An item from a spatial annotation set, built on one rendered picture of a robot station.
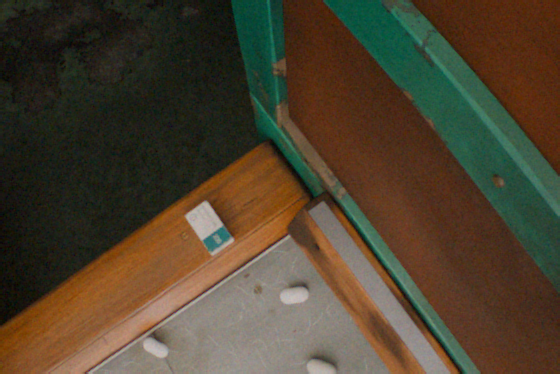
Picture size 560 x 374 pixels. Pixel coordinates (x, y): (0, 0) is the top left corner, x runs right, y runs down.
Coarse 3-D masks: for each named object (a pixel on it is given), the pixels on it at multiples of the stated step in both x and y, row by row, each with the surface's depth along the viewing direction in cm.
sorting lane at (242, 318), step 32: (288, 256) 78; (224, 288) 77; (256, 288) 77; (320, 288) 77; (192, 320) 76; (224, 320) 76; (256, 320) 76; (288, 320) 76; (320, 320) 76; (352, 320) 75; (128, 352) 75; (192, 352) 75; (224, 352) 75; (256, 352) 75; (288, 352) 75; (320, 352) 74; (352, 352) 74
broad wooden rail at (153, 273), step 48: (192, 192) 78; (240, 192) 78; (288, 192) 77; (144, 240) 76; (192, 240) 76; (240, 240) 76; (96, 288) 75; (144, 288) 75; (192, 288) 76; (0, 336) 74; (48, 336) 74; (96, 336) 73
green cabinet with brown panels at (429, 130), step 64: (256, 0) 46; (320, 0) 38; (384, 0) 28; (448, 0) 25; (512, 0) 21; (256, 64) 60; (320, 64) 47; (384, 64) 32; (448, 64) 27; (512, 64) 23; (320, 128) 59; (384, 128) 43; (448, 128) 30; (512, 128) 26; (384, 192) 53; (448, 192) 39; (512, 192) 28; (384, 256) 64; (448, 256) 47; (512, 256) 35; (448, 320) 59; (512, 320) 42
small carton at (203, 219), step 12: (204, 204) 75; (192, 216) 75; (204, 216) 75; (216, 216) 75; (204, 228) 75; (216, 228) 75; (204, 240) 74; (216, 240) 74; (228, 240) 74; (216, 252) 75
